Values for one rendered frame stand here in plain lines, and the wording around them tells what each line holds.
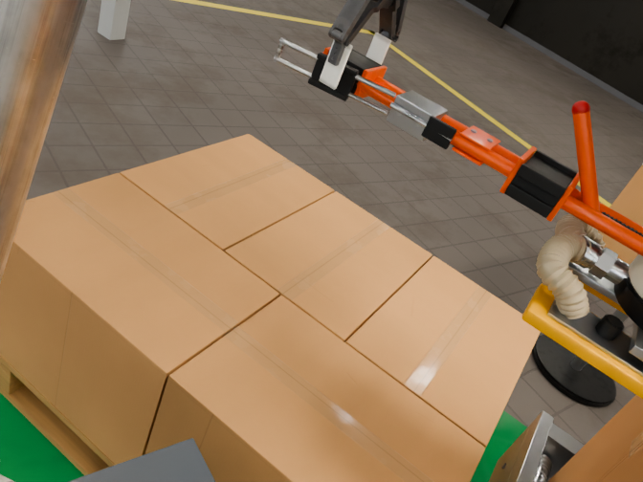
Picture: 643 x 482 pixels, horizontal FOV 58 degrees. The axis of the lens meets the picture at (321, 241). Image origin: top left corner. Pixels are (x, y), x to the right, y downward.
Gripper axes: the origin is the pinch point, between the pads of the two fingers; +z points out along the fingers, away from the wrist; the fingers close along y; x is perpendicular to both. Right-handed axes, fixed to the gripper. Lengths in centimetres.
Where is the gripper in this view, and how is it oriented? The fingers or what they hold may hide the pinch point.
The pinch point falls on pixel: (350, 74)
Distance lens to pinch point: 96.9
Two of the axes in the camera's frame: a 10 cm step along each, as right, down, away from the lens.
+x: -7.9, -5.5, 2.8
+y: 5.1, -3.3, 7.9
